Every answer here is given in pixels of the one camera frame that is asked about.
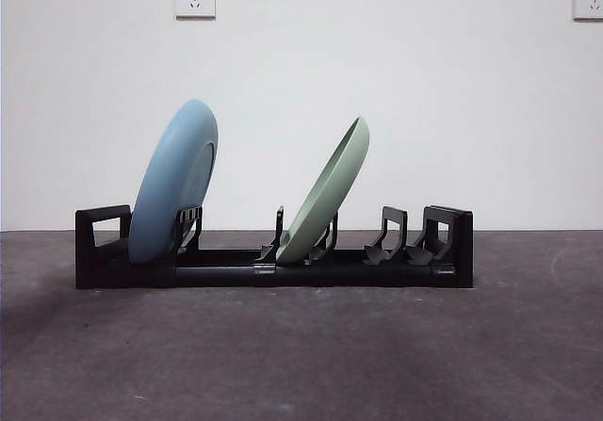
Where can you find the blue round plate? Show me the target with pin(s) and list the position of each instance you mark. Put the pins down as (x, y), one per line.
(165, 185)

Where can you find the black plastic plate rack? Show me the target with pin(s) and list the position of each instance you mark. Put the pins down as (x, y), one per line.
(353, 275)

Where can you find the pale green round plate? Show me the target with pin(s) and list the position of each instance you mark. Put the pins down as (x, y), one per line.
(330, 190)

